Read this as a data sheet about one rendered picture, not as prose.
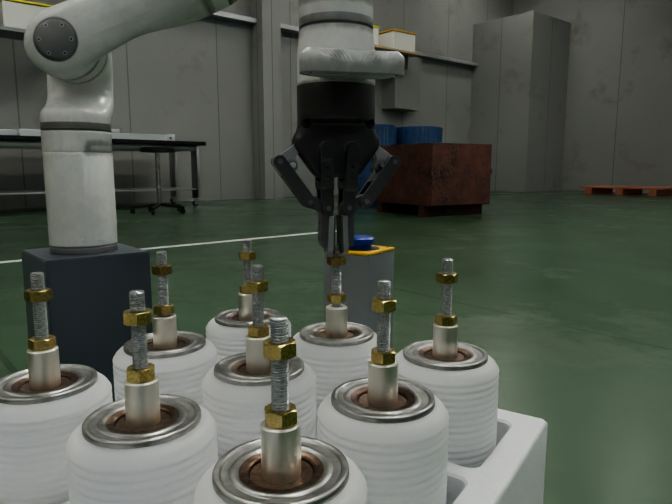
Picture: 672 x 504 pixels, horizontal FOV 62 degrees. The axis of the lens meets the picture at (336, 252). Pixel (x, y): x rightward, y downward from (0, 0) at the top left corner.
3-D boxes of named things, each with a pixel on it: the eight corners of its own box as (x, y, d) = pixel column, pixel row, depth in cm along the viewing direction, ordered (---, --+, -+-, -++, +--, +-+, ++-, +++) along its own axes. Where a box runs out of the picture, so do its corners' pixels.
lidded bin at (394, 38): (396, 56, 918) (397, 38, 914) (417, 52, 886) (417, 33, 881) (373, 52, 885) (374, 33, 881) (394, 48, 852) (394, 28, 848)
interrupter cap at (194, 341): (106, 351, 53) (106, 344, 53) (171, 332, 59) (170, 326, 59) (158, 367, 49) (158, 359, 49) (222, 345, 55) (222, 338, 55)
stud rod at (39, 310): (36, 370, 43) (28, 274, 42) (37, 366, 44) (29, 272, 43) (50, 368, 44) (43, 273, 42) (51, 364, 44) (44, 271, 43)
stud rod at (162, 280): (169, 330, 53) (165, 251, 52) (158, 331, 53) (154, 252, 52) (171, 327, 54) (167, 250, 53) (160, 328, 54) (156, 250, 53)
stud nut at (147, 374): (120, 381, 37) (119, 369, 37) (136, 372, 38) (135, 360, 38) (146, 384, 36) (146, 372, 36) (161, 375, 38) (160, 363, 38)
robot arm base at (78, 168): (42, 249, 83) (33, 132, 81) (106, 244, 89) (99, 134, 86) (59, 257, 76) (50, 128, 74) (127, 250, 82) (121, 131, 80)
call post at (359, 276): (322, 472, 78) (321, 251, 74) (349, 451, 84) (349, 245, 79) (366, 487, 74) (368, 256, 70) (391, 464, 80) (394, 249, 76)
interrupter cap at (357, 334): (285, 334, 58) (285, 328, 58) (345, 323, 62) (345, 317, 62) (326, 354, 52) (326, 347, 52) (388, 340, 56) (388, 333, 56)
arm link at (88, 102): (47, 22, 82) (56, 141, 84) (18, 3, 73) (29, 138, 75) (113, 23, 83) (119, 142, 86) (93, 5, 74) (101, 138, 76)
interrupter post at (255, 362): (239, 375, 47) (238, 337, 46) (254, 366, 49) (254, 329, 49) (264, 379, 46) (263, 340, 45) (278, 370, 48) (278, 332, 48)
